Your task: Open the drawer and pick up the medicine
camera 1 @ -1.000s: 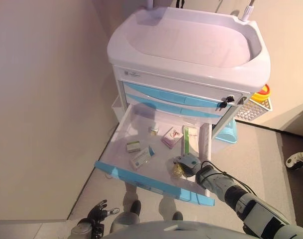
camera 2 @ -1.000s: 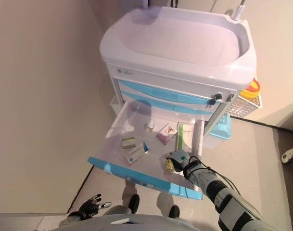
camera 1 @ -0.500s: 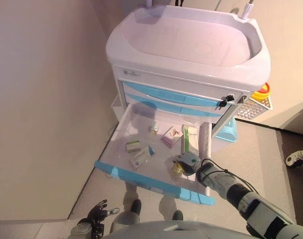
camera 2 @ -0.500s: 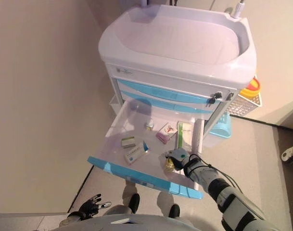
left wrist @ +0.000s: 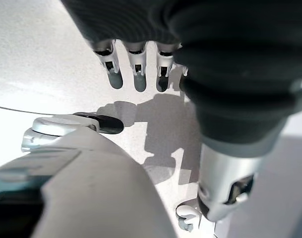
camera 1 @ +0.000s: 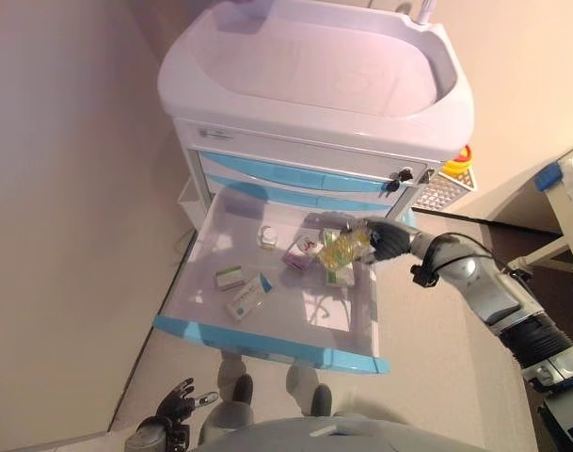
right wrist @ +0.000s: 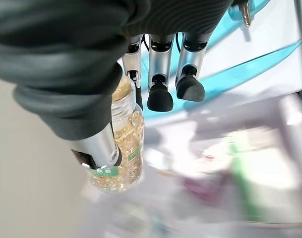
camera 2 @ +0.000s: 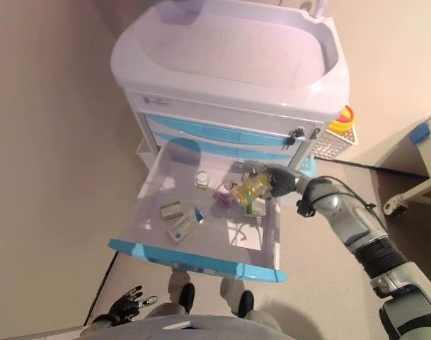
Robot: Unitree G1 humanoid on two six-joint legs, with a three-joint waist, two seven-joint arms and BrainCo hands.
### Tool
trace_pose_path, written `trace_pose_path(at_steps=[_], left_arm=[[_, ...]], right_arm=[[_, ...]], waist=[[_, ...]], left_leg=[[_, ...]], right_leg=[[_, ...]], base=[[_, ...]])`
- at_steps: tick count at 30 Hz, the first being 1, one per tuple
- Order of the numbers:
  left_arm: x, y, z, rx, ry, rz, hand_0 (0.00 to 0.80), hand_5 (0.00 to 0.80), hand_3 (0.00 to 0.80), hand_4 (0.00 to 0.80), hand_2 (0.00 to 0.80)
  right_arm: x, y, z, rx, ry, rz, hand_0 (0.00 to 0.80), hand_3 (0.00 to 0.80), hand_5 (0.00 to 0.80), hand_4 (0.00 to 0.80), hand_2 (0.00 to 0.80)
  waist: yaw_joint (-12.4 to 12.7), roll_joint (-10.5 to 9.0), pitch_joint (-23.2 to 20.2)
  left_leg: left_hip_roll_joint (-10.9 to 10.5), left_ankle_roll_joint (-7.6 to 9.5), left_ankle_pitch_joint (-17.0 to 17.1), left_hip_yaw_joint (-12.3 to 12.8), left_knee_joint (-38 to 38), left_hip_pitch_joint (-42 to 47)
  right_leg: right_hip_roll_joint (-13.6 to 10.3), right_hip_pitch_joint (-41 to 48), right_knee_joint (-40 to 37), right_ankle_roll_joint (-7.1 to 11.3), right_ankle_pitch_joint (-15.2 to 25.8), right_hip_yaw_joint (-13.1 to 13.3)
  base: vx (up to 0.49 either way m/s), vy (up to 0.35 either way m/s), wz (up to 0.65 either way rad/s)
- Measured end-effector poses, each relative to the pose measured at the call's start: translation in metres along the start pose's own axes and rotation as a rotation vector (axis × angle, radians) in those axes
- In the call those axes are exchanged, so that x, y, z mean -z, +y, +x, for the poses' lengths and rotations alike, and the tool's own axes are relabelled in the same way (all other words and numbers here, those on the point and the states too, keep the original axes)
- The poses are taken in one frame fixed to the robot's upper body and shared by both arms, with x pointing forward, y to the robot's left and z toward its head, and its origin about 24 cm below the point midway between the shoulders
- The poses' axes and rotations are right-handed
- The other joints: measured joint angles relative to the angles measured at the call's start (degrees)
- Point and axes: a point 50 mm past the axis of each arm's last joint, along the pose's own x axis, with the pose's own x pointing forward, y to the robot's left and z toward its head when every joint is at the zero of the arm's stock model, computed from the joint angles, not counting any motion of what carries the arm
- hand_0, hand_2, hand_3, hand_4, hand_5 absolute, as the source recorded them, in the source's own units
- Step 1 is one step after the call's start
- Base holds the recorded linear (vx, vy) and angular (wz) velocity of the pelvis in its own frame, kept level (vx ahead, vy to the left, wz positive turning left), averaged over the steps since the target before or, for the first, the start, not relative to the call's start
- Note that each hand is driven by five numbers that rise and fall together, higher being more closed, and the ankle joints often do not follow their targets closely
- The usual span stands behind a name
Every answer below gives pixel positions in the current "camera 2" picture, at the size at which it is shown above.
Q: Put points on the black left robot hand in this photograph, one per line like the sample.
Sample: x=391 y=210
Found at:
x=125 y=308

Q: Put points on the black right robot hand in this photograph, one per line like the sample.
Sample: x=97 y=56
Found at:
x=284 y=180

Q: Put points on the clear bottle of yellow capsules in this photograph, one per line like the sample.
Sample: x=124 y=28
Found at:
x=252 y=187

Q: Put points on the cart drawer holding medicines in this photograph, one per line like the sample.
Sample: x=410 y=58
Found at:
x=201 y=258

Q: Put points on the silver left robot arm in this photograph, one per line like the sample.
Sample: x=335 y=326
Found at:
x=98 y=324

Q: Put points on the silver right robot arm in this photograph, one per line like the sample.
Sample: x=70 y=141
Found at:
x=356 y=223

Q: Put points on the blue-fronted cart drawer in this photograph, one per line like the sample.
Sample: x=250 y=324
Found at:
x=215 y=131
x=236 y=150

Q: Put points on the pink and white medicine box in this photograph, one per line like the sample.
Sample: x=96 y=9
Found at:
x=224 y=195

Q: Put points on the blue and white medicine box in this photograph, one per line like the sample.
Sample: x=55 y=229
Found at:
x=183 y=228

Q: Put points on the waste bin with blue lid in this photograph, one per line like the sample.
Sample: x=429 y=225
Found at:
x=307 y=164

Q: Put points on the long green and white box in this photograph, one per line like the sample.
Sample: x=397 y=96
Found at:
x=257 y=209

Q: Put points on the black keys in lock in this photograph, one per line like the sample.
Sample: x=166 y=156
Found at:
x=293 y=134

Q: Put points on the black cart side latch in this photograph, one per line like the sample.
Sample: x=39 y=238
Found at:
x=315 y=133

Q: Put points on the robot left leg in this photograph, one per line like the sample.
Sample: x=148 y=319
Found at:
x=187 y=297

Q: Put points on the robot leg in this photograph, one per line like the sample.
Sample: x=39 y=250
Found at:
x=245 y=302
x=187 y=297

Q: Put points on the grey robot torso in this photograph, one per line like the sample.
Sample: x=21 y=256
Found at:
x=187 y=329

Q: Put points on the small white-capped jar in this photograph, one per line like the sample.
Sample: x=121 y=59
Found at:
x=202 y=178

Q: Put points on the yellow sharps container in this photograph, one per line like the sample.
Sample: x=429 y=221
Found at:
x=342 y=122

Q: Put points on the small green and white box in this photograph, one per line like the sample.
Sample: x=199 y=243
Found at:
x=172 y=210

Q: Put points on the robot right leg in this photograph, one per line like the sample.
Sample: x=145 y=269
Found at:
x=245 y=302

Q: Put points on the white medical cart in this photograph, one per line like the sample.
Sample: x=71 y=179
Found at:
x=229 y=63

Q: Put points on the blue bed corner bumper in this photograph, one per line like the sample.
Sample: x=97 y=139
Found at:
x=419 y=134

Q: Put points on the white hospital bed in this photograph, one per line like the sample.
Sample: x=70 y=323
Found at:
x=427 y=166

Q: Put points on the translucent white side bin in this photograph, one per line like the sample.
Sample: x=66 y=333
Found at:
x=142 y=148

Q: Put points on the metal IV pole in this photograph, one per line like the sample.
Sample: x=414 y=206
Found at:
x=320 y=8

